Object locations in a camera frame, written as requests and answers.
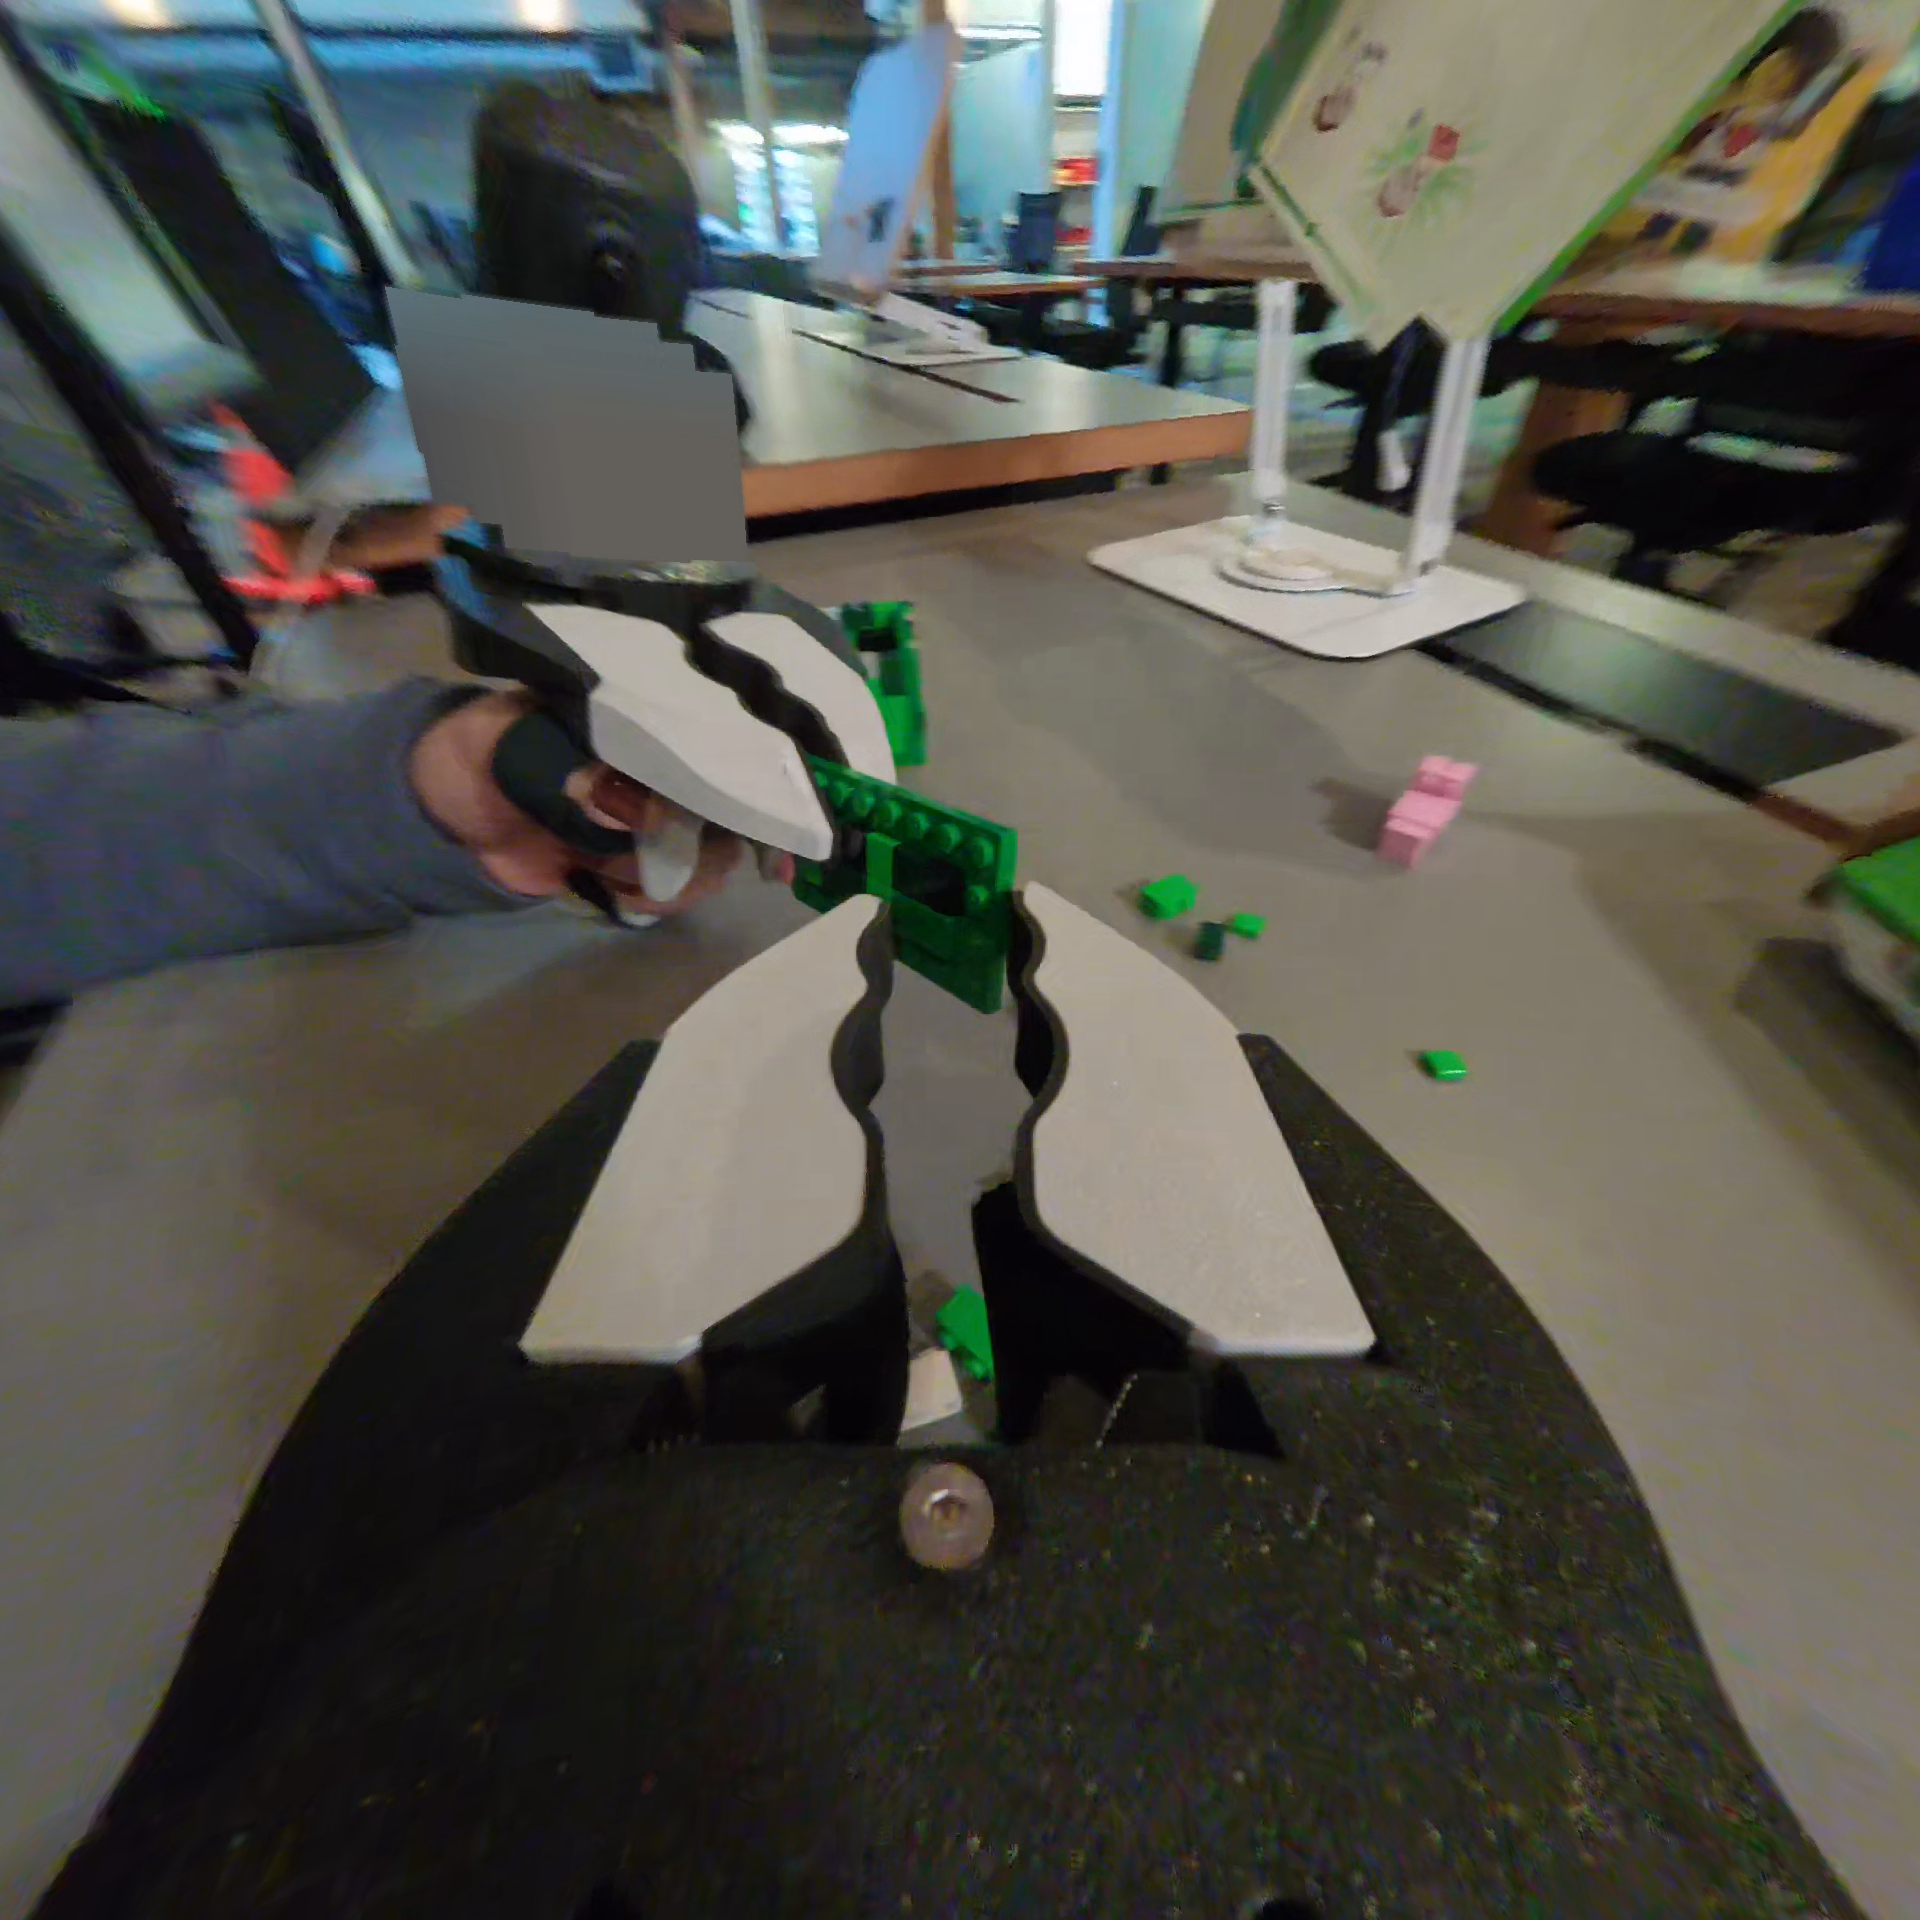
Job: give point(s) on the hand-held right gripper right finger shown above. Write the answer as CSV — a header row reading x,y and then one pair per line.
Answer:
x,y
1185,1172

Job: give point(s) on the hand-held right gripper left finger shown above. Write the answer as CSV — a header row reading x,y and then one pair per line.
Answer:
x,y
706,1172

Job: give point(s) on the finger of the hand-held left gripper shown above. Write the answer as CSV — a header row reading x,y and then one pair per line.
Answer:
x,y
676,736
834,699

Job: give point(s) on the green plate brick assembly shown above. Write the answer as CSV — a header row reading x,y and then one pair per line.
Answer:
x,y
928,841

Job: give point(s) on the person's left forearm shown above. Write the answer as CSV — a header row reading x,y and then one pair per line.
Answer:
x,y
180,841

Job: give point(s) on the grey desk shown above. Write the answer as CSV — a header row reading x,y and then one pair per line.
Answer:
x,y
1576,1200

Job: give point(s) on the person's left hand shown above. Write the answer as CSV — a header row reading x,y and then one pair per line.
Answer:
x,y
465,811

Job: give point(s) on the green brick tower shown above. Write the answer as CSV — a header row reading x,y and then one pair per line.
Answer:
x,y
902,705

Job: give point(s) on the scattered bright green toy bricks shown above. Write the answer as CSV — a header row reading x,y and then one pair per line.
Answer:
x,y
1166,897

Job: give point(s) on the plain white toy brick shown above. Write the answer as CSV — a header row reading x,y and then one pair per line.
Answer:
x,y
928,1394

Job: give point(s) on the long wooden-edged table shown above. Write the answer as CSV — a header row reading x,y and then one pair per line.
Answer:
x,y
976,405

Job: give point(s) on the red object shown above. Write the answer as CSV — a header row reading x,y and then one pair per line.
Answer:
x,y
255,479

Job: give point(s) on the black office chair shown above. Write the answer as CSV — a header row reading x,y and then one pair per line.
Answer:
x,y
584,195
1350,376
1681,479

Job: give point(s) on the pink toy brick pig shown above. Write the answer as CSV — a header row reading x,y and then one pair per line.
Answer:
x,y
1425,817

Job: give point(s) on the white board on easel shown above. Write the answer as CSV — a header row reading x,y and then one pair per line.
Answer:
x,y
892,149

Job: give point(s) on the white booklet stand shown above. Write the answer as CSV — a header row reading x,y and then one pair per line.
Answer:
x,y
1350,600

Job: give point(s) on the white green printed booklet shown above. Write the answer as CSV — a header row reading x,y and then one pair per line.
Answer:
x,y
1216,106

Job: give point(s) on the green white stacked object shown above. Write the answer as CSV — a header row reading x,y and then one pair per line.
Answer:
x,y
1883,901

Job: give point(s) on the pale green instruction booklet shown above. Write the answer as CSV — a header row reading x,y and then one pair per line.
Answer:
x,y
1469,149

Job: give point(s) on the brown wooden table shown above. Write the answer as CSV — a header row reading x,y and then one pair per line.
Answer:
x,y
1650,308

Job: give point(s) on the yellow printed toy box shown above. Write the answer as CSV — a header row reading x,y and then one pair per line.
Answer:
x,y
1725,136

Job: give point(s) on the blue plastic bin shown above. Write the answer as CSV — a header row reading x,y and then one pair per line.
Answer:
x,y
1893,223

